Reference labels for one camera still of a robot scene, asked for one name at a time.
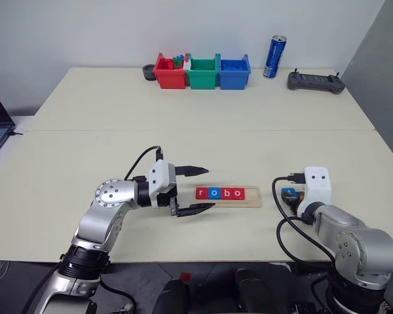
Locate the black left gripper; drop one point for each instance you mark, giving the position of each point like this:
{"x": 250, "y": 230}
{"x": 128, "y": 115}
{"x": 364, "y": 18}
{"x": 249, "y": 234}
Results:
{"x": 173, "y": 200}

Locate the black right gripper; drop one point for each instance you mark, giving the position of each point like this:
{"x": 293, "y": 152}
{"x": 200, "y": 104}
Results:
{"x": 293, "y": 201}

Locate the red letter block b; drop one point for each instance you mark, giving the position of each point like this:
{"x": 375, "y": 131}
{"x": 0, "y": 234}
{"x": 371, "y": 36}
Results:
{"x": 226, "y": 193}

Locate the red letter block o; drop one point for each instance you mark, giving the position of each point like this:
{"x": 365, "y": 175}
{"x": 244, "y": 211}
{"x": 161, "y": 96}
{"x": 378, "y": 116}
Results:
{"x": 238, "y": 193}

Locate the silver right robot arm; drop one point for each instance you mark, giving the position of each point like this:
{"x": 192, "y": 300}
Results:
{"x": 357, "y": 242}

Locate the red letter block r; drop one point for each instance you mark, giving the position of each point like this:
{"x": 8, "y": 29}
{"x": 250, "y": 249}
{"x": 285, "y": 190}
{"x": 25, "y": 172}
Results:
{"x": 201, "y": 193}

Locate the blue letter block o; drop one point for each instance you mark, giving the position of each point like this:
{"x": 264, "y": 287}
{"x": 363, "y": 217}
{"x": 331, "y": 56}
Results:
{"x": 213, "y": 193}

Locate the long wooden tray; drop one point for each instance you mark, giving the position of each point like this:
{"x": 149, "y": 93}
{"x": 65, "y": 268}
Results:
{"x": 252, "y": 196}

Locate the small red floor item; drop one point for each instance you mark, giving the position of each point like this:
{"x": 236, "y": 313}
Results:
{"x": 185, "y": 276}

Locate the dark rounded shape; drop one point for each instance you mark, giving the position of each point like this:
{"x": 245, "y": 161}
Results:
{"x": 252, "y": 291}
{"x": 172, "y": 296}

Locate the green plastic bin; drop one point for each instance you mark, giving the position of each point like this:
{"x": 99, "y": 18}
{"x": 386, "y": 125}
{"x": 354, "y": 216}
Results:
{"x": 201, "y": 78}

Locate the red plastic bin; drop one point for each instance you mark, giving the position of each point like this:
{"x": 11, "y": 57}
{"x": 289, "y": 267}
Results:
{"x": 168, "y": 78}

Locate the blue plastic bin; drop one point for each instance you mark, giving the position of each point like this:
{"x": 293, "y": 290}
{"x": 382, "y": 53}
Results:
{"x": 232, "y": 78}

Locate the grey handheld remote controller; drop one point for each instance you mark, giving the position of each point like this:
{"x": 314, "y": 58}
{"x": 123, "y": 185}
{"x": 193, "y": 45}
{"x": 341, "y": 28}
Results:
{"x": 316, "y": 81}

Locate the black round holder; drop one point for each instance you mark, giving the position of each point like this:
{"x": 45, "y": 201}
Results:
{"x": 148, "y": 72}

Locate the small white block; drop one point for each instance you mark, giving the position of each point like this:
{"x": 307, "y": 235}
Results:
{"x": 187, "y": 63}

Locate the small green building block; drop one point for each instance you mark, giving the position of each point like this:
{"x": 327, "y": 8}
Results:
{"x": 177, "y": 62}

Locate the tall blue drink can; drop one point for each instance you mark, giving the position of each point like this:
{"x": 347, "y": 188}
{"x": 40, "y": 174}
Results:
{"x": 274, "y": 59}

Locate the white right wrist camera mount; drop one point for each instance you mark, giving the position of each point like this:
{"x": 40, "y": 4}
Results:
{"x": 317, "y": 186}

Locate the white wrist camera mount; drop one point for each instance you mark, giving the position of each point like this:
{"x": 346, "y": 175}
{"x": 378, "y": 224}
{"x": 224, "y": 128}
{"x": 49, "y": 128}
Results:
{"x": 158, "y": 176}
{"x": 317, "y": 186}

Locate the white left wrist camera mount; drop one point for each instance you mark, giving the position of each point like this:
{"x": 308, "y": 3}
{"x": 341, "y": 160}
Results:
{"x": 158, "y": 176}

